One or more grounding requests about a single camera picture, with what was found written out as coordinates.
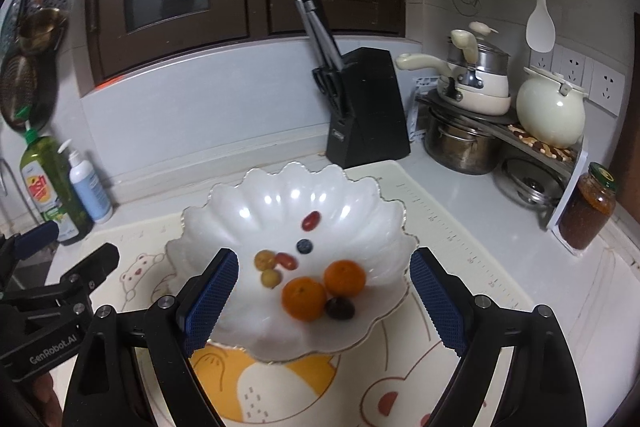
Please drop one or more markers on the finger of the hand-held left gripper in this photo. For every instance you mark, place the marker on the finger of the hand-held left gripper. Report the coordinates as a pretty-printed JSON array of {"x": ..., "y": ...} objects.
[
  {"x": 37, "y": 237},
  {"x": 95, "y": 264}
]

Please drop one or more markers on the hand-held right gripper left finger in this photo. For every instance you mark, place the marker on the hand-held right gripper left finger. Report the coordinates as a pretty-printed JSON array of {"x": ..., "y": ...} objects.
[{"x": 215, "y": 297}]

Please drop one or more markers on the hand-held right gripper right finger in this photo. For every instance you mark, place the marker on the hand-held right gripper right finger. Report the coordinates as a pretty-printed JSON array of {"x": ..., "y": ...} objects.
[{"x": 440, "y": 302}]

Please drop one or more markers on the tan longan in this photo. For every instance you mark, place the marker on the tan longan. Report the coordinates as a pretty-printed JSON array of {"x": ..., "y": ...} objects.
[
  {"x": 264, "y": 260},
  {"x": 270, "y": 278}
]

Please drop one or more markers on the orange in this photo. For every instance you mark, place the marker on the orange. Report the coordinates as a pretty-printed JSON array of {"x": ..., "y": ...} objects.
[
  {"x": 344, "y": 277},
  {"x": 303, "y": 299}
]

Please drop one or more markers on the dark purple plum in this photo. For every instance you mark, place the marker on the dark purple plum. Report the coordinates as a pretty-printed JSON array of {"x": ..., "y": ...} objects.
[{"x": 340, "y": 308}]

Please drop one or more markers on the white scalloped ceramic bowl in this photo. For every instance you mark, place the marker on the white scalloped ceramic bowl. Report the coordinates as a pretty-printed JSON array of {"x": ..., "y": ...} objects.
[{"x": 360, "y": 227}]

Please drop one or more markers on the red cherry tomato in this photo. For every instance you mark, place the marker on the red cherry tomato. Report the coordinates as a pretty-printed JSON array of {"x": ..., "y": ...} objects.
[
  {"x": 286, "y": 261},
  {"x": 311, "y": 220}
]

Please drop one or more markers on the person's left hand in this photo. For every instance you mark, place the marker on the person's left hand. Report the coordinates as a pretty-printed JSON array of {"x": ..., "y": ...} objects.
[{"x": 44, "y": 394}]

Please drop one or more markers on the green dish soap bottle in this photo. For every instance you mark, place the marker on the green dish soap bottle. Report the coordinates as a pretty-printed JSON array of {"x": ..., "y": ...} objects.
[{"x": 50, "y": 187}]

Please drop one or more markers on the white pump bottle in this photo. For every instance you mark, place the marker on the white pump bottle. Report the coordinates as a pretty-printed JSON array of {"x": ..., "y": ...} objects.
[{"x": 90, "y": 192}]

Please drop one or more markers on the blueberry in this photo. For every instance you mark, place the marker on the blueberry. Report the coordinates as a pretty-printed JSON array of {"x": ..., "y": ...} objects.
[{"x": 304, "y": 247}]

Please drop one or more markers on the bear print kitchen mat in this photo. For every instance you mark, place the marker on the bear print kitchen mat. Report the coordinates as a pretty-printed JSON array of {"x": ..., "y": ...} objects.
[{"x": 280, "y": 387}]

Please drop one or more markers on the glass pot lid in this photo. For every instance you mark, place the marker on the glass pot lid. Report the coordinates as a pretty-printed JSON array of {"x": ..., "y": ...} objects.
[{"x": 532, "y": 184}]

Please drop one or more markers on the stainless steel pot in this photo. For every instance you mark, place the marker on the stainless steel pot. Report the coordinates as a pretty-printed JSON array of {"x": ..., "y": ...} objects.
[{"x": 460, "y": 147}]

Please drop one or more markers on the corner shelf rack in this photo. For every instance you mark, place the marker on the corner shelf rack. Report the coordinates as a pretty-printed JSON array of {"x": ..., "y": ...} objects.
[{"x": 570, "y": 192}]

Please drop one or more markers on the chili sauce jar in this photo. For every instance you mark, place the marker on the chili sauce jar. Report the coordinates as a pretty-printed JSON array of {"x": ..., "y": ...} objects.
[{"x": 585, "y": 212}]

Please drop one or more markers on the wooden trivet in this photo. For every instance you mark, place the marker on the wooden trivet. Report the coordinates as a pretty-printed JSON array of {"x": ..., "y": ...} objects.
[{"x": 542, "y": 149}]

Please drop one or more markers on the clear plastic bag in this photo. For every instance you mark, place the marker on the clear plastic bag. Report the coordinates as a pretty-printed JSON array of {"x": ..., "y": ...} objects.
[{"x": 417, "y": 117}]

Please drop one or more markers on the black knife block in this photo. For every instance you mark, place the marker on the black knife block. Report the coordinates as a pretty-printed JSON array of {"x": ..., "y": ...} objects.
[{"x": 370, "y": 117}]

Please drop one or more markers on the cream saucepan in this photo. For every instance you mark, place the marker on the cream saucepan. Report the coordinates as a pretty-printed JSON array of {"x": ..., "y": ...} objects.
[{"x": 482, "y": 104}]

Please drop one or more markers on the cream round clay pot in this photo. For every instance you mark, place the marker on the cream round clay pot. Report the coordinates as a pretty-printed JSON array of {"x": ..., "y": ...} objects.
[{"x": 550, "y": 112}]

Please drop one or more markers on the steel lidded milk pot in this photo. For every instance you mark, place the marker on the steel lidded milk pot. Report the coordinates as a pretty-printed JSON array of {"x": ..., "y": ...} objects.
[{"x": 487, "y": 67}]

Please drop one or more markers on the white rice paddle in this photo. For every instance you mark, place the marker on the white rice paddle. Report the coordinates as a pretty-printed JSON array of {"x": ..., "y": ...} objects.
[{"x": 541, "y": 27}]

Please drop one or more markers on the brown wooden panel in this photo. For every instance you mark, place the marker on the brown wooden panel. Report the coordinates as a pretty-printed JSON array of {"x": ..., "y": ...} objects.
[{"x": 632, "y": 42}]

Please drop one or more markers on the white wall socket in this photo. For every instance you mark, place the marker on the white wall socket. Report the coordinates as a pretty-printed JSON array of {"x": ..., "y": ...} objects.
[
  {"x": 607, "y": 89},
  {"x": 574, "y": 67},
  {"x": 540, "y": 59}
]

